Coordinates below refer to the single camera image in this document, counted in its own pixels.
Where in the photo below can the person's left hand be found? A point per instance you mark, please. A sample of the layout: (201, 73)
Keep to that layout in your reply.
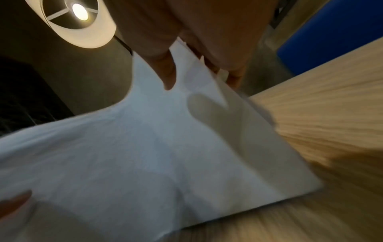
(12, 204)

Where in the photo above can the blue panel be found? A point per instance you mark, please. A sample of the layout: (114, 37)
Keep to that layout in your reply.
(332, 30)

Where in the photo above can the white round lamp shade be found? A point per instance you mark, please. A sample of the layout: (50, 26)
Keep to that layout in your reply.
(77, 26)

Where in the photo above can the person's right hand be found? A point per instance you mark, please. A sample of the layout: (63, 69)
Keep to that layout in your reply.
(194, 21)

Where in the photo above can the white cloth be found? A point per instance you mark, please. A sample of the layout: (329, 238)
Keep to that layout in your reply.
(143, 153)

